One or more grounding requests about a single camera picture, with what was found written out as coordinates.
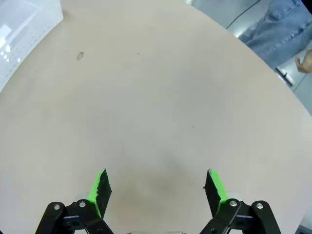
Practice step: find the right gripper black green right finger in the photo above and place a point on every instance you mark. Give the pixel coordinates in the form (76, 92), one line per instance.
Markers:
(215, 195)

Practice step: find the right gripper black green left finger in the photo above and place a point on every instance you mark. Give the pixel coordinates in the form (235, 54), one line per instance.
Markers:
(96, 195)

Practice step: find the white perforated plastic basket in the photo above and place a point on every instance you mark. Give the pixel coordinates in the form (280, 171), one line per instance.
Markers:
(24, 29)

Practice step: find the person's left hand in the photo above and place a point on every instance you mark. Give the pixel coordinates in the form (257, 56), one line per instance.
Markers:
(304, 63)

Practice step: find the grey metal table foot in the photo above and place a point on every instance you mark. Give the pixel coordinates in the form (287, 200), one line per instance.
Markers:
(285, 76)

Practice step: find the person black shirt blue jeans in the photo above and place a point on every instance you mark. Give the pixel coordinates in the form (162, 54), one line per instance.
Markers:
(280, 31)

